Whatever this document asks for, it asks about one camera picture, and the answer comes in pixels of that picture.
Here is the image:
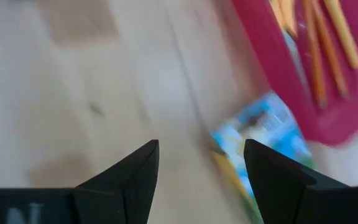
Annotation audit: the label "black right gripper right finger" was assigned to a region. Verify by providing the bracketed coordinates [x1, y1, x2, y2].
[243, 139, 351, 224]

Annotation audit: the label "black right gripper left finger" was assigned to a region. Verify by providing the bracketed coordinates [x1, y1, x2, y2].
[71, 139, 160, 224]

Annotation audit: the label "blue green paper package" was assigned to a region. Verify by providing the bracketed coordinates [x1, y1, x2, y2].
[209, 90, 314, 224]

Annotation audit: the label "pink plastic pencil case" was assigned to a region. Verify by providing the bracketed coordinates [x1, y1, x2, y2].
[231, 0, 358, 147]

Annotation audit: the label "orange wooden pencil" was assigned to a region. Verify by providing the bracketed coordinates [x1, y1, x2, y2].
[300, 0, 328, 109]
[311, 0, 350, 100]

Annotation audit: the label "yellow-handled scissors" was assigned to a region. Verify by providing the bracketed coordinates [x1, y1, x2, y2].
[268, 0, 310, 91]

